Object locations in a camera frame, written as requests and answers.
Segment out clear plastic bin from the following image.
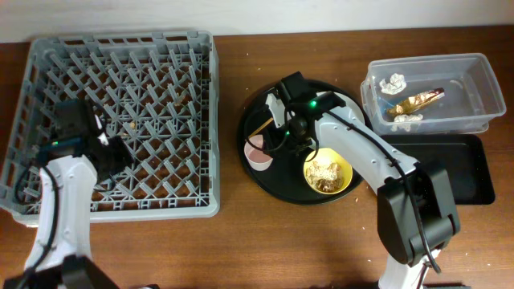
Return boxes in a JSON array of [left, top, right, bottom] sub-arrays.
[[361, 53, 507, 135]]

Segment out lower wooden chopstick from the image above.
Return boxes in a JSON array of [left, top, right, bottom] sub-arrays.
[[249, 117, 274, 138]]

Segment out white tissue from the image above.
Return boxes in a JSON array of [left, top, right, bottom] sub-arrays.
[[391, 114, 423, 132], [379, 73, 406, 96]]

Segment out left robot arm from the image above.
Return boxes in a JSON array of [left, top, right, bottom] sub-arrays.
[[3, 100, 133, 288]]

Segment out round black tray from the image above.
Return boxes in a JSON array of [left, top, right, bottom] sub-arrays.
[[235, 84, 363, 206]]

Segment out black rectangular bin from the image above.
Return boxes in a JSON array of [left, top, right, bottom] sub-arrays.
[[382, 134, 496, 205]]

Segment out gold foil wrapper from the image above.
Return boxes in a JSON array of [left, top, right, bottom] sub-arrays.
[[386, 88, 445, 117]]

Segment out food scraps with rice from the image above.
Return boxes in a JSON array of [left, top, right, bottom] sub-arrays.
[[305, 161, 344, 193]]

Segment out grey plastic dishwasher rack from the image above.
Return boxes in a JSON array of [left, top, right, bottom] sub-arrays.
[[1, 31, 221, 227]]

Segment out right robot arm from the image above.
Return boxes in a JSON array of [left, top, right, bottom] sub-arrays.
[[265, 91, 460, 288]]

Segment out pink plastic cup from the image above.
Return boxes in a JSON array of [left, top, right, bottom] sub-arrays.
[[243, 135, 273, 172]]

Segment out grey ceramic plate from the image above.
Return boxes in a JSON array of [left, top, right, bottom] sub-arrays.
[[336, 92, 365, 124]]

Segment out yellow bowl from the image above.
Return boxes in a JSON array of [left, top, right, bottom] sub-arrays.
[[303, 148, 353, 195]]

